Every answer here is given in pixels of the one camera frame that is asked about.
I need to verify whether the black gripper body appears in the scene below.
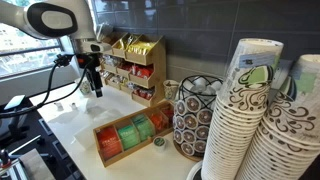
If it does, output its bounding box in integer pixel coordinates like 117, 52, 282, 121
76, 53, 100, 78

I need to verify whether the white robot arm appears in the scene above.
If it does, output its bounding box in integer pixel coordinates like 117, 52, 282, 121
0, 0, 111, 97

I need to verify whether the white paper cup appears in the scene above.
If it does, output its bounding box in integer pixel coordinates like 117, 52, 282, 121
75, 77, 91, 95

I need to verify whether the small white creamer cup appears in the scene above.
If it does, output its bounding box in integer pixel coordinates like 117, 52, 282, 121
70, 103, 77, 110

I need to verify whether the wooden condiment organizer rack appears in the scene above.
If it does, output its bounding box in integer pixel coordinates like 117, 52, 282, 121
100, 32, 166, 107

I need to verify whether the wooden tea bag tray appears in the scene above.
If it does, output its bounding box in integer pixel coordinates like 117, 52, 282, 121
93, 101, 174, 167

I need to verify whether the patterned paper cup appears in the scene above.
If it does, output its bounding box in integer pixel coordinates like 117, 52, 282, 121
163, 80, 179, 100

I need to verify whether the green lid coffee pod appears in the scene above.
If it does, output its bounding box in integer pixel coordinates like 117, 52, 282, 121
153, 136, 167, 152

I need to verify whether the left paper cup stack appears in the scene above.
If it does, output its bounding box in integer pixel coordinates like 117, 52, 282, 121
201, 38, 284, 180

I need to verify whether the paper cup stack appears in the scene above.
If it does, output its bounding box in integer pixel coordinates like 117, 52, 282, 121
201, 38, 284, 180
235, 54, 320, 180

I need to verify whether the right paper cup stack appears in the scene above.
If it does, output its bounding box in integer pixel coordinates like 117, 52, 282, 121
235, 54, 320, 180

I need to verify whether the black camera stand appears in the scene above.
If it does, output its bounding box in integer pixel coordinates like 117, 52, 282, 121
0, 95, 29, 148

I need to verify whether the black wire pod carousel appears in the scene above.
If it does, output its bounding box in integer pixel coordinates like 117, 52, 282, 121
173, 75, 223, 161

